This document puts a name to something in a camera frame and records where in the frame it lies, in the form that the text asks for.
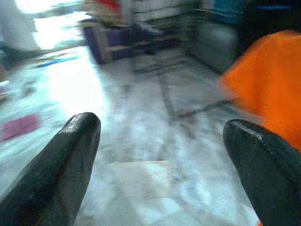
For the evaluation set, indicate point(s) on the pink floor cloth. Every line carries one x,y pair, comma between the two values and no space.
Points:
20,127

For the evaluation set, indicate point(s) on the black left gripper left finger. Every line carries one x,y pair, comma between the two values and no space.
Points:
54,174

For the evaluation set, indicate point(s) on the blue floor mat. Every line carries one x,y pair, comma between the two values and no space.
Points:
55,61

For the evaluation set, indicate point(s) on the brown garment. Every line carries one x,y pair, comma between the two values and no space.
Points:
105,11

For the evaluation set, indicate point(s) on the blue bag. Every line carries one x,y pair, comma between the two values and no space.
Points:
230,8

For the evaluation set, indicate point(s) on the orange shirt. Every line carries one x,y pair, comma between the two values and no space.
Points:
270,77

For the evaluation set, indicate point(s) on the black garment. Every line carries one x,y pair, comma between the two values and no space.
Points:
263,18

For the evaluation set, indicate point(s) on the purple sofa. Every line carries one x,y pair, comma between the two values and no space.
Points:
103,44

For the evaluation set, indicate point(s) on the grey-green sofa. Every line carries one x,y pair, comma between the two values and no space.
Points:
216,44

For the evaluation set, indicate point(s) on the black metal drying rack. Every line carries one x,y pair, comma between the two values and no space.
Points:
164,58

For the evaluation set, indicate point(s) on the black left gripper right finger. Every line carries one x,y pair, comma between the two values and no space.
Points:
270,169

